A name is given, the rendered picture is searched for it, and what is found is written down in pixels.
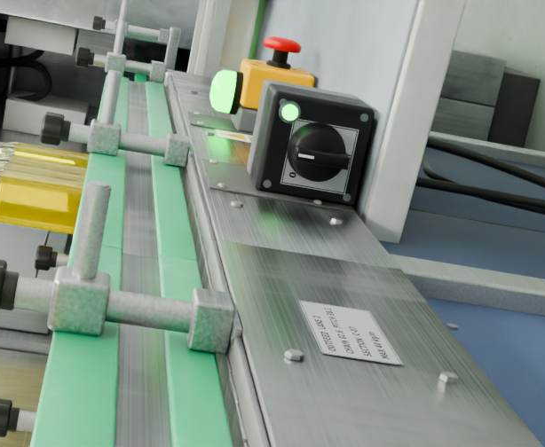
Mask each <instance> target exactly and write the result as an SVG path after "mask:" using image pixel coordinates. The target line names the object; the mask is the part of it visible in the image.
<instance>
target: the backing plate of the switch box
mask: <svg viewBox="0 0 545 447"><path fill-rule="evenodd" d="M201 163H202V166H203V169H204V172H205V175H206V178H207V181H208V185H209V188H210V189H214V190H219V191H225V192H235V193H240V194H246V195H251V196H256V197H261V198H267V199H272V200H282V201H287V202H293V203H298V204H304V205H309V206H314V207H320V208H329V209H334V210H340V211H345V212H351V213H356V211H355V210H354V209H353V207H352V206H347V205H342V204H336V203H331V202H326V201H320V200H311V199H306V198H300V197H295V196H289V195H284V194H278V193H273V192H264V191H259V190H257V189H256V187H255V186H254V184H253V182H252V179H251V177H250V175H249V172H248V171H247V166H242V165H237V164H232V163H226V162H221V161H217V160H206V159H201Z"/></svg>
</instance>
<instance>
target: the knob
mask: <svg viewBox="0 0 545 447"><path fill-rule="evenodd" d="M287 156H288V162H289V164H290V166H291V168H292V169H293V170H294V171H295V172H296V173H297V174H298V175H299V176H301V177H303V178H305V179H308V180H310V181H313V182H324V181H328V180H329V179H331V178H333V177H335V176H336V175H337V174H338V173H339V172H340V171H341V170H342V169H348V166H349V161H350V158H349V157H348V156H347V155H346V150H345V144H344V140H343V138H342V136H341V135H340V134H339V132H338V131H337V130H336V129H334V128H333V127H331V126H330V125H328V124H326V123H322V122H311V123H308V124H305V125H304V126H302V127H300V128H299V129H297V130H296V131H295V133H294V134H293V135H292V137H291V138H290V140H289V141H288V149H287Z"/></svg>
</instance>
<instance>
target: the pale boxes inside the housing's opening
mask: <svg viewBox="0 0 545 447"><path fill-rule="evenodd" d="M78 32H79V28H73V27H65V26H61V25H55V24H51V23H46V22H41V21H36V20H28V19H22V18H18V17H13V16H8V20H7V26H6V32H5V39H4V42H5V43H8V44H13V45H18V46H23V47H28V48H33V49H38V50H43V51H51V52H57V53H61V54H67V55H71V56H72V55H73V53H74V51H75V48H76V44H77V38H78ZM33 94H36V92H31V91H26V90H16V89H15V90H14V91H13V92H12V94H11V95H10V96H9V97H8V98H7V99H6V103H5V109H4V121H3V129H7V130H12V131H18V132H22V133H28V134H33V135H38V136H40V134H41V127H42V122H43V116H44V114H45V113H46V112H52V113H56V114H64V116H65V119H64V120H66V121H71V123H76V124H82V125H86V120H87V114H88V109H89V102H86V101H81V100H76V99H71V98H62V97H56V96H52V95H47V96H46V97H45V98H42V99H40V100H38V101H29V100H25V99H20V98H15V97H23V96H29V95H33Z"/></svg>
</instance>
